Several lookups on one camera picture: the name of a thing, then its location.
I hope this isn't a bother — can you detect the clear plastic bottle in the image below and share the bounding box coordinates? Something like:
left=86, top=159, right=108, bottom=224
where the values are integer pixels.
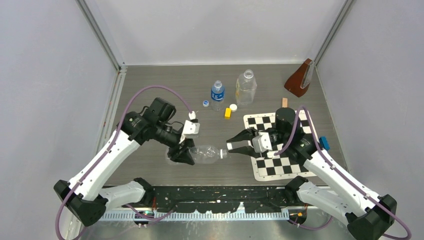
left=164, top=144, right=229, bottom=166

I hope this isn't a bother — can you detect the fruit label plastic bottle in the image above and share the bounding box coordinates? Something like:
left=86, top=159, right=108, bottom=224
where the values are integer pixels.
left=235, top=69, right=257, bottom=106

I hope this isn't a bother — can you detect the blue label water bottle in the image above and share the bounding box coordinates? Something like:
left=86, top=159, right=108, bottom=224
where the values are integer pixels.
left=210, top=80, right=225, bottom=111

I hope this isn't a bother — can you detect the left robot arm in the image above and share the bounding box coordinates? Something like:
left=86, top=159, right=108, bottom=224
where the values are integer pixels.
left=53, top=97, right=200, bottom=227

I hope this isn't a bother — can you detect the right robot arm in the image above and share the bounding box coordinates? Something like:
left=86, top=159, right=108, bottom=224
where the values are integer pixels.
left=226, top=107, right=397, bottom=240

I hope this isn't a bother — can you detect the checkerboard mat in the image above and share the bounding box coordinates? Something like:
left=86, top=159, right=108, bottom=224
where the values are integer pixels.
left=243, top=112, right=315, bottom=182

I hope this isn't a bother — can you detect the yellow block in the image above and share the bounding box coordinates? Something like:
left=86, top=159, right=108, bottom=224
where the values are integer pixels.
left=224, top=107, right=232, bottom=120

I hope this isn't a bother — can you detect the small wooden block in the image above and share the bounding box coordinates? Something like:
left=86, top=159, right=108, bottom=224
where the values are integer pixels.
left=281, top=97, right=288, bottom=108

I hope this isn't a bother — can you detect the blue brick toy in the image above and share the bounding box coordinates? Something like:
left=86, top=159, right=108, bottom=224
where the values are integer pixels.
left=319, top=136, right=330, bottom=151

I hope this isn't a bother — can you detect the brown wooden metronome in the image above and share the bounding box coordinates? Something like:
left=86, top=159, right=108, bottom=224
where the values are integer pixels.
left=284, top=58, right=315, bottom=98

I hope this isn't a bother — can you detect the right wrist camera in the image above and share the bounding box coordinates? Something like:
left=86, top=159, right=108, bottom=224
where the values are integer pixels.
left=252, top=132, right=273, bottom=153

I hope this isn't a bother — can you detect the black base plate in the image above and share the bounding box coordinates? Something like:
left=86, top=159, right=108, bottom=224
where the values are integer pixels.
left=130, top=185, right=312, bottom=214

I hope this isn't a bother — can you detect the aluminium front rail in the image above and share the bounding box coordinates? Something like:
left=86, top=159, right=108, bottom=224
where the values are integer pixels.
left=99, top=209, right=290, bottom=222

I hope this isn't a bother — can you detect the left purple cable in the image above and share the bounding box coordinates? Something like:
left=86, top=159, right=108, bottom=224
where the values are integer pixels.
left=54, top=84, right=196, bottom=240

